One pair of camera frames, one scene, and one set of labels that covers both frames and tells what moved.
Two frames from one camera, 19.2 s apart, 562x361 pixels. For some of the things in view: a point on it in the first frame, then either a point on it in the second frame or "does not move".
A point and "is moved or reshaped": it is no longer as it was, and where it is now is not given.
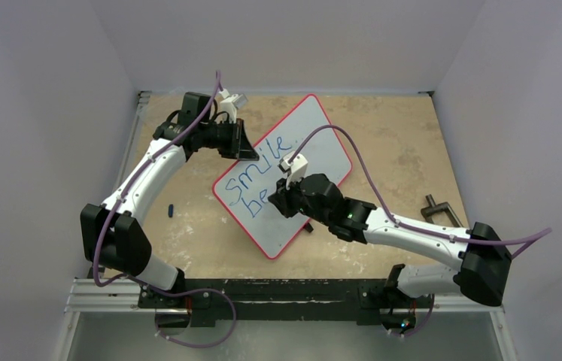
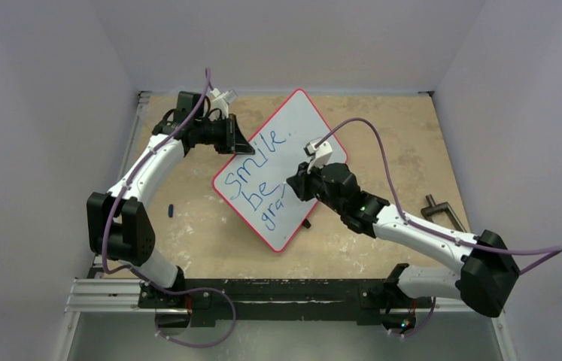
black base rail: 353,301 does not move
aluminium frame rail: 96,294 does not move
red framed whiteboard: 245,186 is moved or reshaped
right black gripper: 290,200 -> 308,184
